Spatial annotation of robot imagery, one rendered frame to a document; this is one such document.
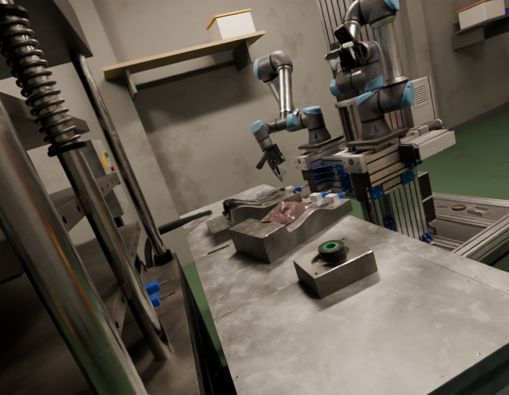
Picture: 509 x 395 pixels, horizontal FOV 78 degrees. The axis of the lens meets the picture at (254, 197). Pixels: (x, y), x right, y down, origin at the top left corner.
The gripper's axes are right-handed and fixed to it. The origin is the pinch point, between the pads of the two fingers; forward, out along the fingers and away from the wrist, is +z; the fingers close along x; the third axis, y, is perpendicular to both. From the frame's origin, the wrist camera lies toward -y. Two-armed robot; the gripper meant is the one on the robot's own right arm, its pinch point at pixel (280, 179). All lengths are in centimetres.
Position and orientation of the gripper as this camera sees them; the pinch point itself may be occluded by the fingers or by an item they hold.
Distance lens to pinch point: 181.1
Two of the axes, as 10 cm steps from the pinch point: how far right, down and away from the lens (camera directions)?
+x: -2.4, -0.3, 9.7
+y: 8.5, -4.9, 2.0
